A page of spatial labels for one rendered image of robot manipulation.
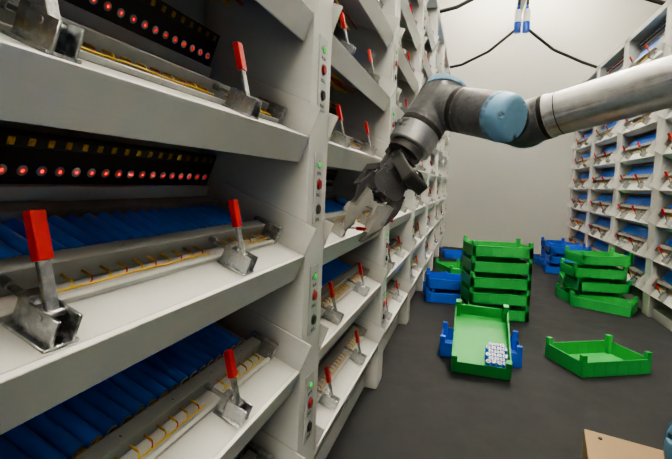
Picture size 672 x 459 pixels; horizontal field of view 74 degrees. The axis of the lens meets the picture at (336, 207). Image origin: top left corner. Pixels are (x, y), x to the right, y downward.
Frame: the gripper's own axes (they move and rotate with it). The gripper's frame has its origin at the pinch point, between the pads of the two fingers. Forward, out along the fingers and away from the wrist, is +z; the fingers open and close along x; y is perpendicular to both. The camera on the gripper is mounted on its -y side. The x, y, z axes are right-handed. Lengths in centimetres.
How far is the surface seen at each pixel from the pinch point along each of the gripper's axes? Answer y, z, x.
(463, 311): 71, -14, -90
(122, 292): -32.1, 23.8, 30.0
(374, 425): 30, 34, -50
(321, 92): -4.9, -14.0, 21.8
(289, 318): -5.4, 19.9, 3.8
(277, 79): -4.1, -11.0, 28.8
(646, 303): 83, -83, -205
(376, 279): 49, 0, -36
